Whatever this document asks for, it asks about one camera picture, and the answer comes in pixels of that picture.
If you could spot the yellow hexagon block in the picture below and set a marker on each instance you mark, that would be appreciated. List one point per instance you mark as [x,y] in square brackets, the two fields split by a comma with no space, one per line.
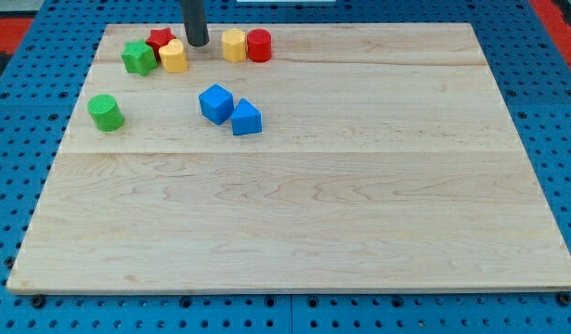
[234,45]

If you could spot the wooden board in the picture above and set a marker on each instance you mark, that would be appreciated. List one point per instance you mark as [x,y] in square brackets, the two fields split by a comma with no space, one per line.
[388,163]

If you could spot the blue triangular prism block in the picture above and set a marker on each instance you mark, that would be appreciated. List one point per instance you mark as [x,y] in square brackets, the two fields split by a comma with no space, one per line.
[246,119]

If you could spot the blue cube block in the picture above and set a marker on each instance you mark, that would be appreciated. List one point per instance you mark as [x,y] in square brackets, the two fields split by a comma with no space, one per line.
[216,103]

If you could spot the red cylinder block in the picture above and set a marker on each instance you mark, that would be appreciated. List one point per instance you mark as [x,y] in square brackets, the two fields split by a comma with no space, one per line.
[259,45]

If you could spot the yellow heart block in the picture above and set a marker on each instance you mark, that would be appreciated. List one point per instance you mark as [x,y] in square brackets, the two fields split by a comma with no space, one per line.
[173,56]

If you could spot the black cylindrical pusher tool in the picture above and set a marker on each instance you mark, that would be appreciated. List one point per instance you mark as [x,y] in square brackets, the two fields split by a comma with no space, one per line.
[195,23]

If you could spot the green star block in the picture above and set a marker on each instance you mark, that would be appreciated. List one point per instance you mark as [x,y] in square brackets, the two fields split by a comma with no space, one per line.
[138,57]

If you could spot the red star block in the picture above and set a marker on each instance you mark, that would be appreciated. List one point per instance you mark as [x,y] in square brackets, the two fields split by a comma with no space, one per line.
[159,38]

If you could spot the green cylinder block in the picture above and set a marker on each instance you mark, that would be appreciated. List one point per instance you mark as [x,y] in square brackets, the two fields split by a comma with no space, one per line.
[105,113]

